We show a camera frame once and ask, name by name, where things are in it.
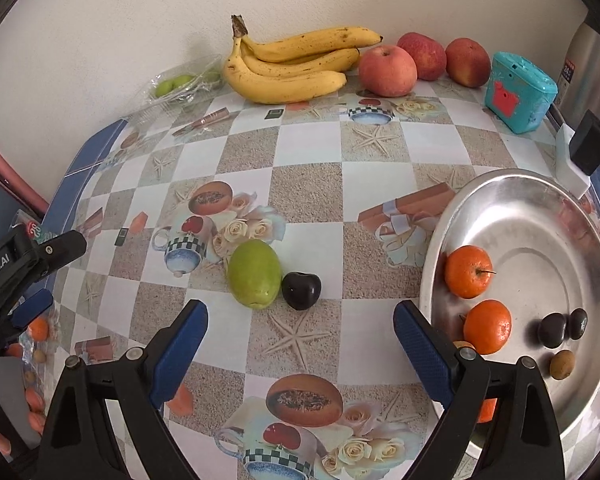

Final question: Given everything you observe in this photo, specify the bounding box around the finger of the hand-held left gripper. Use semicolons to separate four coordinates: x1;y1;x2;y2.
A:
30;230;88;281
0;287;55;361

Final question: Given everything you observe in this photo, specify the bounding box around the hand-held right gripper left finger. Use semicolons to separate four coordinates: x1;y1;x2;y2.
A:
35;300;209;480

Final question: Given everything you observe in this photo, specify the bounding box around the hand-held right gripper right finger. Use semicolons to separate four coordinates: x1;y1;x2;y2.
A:
393;300;566;480

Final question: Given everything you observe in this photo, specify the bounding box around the green mango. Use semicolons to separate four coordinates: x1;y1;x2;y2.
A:
227;240;284;310

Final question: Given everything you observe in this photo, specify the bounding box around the dark plum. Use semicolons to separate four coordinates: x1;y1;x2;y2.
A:
281;271;323;311

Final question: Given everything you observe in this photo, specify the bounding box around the stainless steel bowl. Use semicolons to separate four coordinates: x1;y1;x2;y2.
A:
419;169;600;456

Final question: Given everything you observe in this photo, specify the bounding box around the clear bag of small fruits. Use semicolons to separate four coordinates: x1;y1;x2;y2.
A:
0;310;61;456

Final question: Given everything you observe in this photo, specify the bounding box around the glass mug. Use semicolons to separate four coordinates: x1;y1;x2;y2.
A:
10;207;48;241

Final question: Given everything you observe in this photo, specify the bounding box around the pink furniture edge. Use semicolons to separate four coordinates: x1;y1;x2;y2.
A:
0;147;51;216

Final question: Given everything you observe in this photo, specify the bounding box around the small green fruit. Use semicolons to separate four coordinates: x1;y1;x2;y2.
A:
154;75;196;98

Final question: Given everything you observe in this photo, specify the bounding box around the checkered printed tablecloth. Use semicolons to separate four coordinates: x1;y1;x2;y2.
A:
45;75;600;480

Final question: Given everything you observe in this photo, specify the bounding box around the clear plastic bag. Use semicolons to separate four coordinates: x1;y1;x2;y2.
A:
140;54;226;111

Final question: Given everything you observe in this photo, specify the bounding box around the black power bank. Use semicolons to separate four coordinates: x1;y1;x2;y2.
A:
568;110;600;176

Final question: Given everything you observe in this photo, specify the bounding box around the yellow banana bunch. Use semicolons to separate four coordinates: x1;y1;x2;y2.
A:
223;15;384;105

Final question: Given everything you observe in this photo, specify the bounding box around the teal toy house box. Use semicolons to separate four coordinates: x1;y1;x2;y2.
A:
482;51;559;135

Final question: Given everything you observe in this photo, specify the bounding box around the pale red apple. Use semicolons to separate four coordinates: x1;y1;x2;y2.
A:
358;44;418;98

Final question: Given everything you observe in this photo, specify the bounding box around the dark red apple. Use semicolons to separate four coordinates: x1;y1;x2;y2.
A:
445;37;492;88
396;32;447;81

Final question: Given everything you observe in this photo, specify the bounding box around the stainless steel thermos jug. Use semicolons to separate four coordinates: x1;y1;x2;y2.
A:
555;10;600;126

